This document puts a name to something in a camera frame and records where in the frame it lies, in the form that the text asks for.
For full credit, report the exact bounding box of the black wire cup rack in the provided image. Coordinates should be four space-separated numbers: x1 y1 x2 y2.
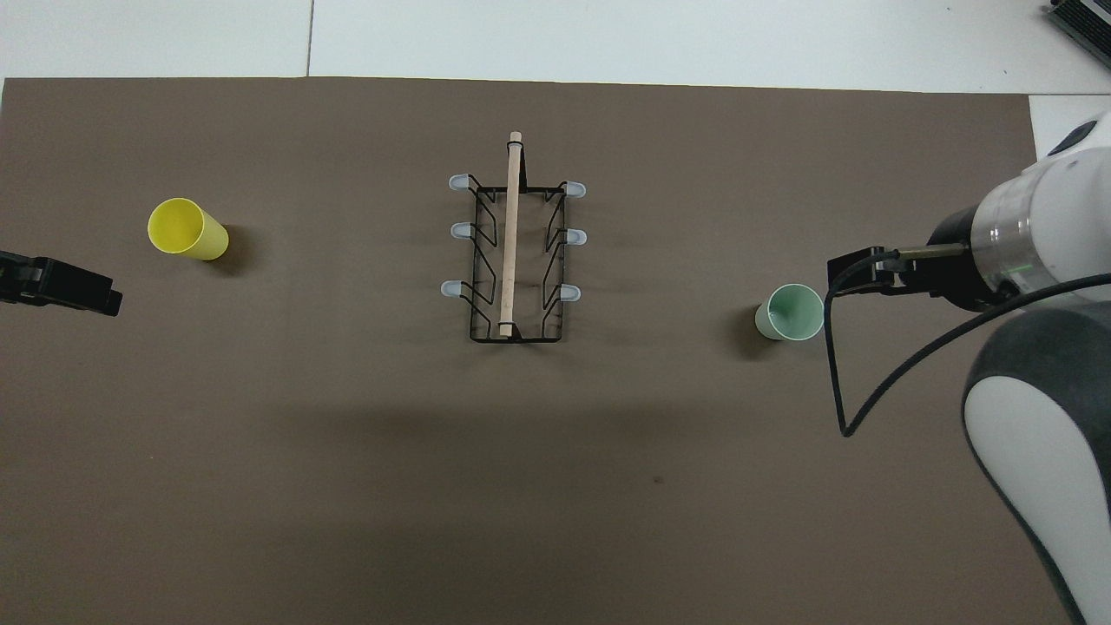
440 131 588 345

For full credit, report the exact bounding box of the brown table mat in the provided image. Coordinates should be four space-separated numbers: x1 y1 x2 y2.
0 76 1090 625

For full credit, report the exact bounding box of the pale green plastic cup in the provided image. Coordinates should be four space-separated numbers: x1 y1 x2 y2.
754 283 825 342

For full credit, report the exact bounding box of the dark ribbed device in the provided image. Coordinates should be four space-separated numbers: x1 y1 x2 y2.
1044 0 1111 46

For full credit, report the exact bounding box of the yellow plastic cup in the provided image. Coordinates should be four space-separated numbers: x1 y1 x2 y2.
148 198 230 261

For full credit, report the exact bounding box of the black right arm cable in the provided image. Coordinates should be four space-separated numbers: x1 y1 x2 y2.
823 246 1111 438

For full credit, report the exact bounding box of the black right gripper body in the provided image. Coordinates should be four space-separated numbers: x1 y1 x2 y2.
925 205 1001 312

